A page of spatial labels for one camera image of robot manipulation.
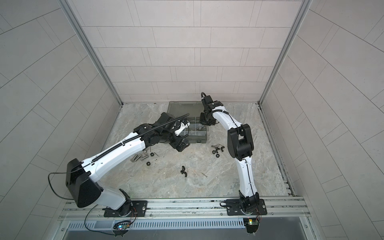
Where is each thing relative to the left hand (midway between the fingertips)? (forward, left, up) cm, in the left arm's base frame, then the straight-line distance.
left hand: (187, 138), depth 76 cm
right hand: (+19, -8, -13) cm, 25 cm away
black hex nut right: (-2, -17, -18) cm, 25 cm away
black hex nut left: (-7, +24, -18) cm, 31 cm away
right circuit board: (-35, -30, -18) cm, 50 cm away
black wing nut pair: (-11, +3, -17) cm, 21 cm away
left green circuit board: (-36, +26, -13) cm, 47 cm away
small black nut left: (-1, +22, -18) cm, 28 cm away
